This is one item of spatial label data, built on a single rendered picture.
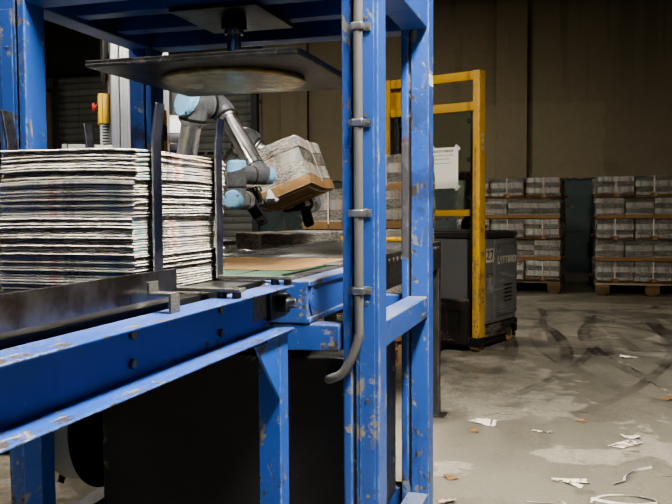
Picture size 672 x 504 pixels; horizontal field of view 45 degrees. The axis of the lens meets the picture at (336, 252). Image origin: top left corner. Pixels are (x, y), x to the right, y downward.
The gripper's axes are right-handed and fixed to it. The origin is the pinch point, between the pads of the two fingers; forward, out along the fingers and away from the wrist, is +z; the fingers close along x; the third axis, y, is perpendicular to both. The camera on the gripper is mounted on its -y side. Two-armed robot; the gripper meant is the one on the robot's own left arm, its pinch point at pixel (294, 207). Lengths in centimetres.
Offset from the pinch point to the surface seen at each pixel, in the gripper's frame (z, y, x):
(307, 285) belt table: 192, -42, 59
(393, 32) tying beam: 130, 18, 88
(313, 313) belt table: 189, -48, 57
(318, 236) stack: -47.5, -12.7, -8.6
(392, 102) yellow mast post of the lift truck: -209, 70, 28
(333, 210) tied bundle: -84, 1, -6
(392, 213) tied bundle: -114, -11, 19
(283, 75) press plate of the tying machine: 165, 10, 63
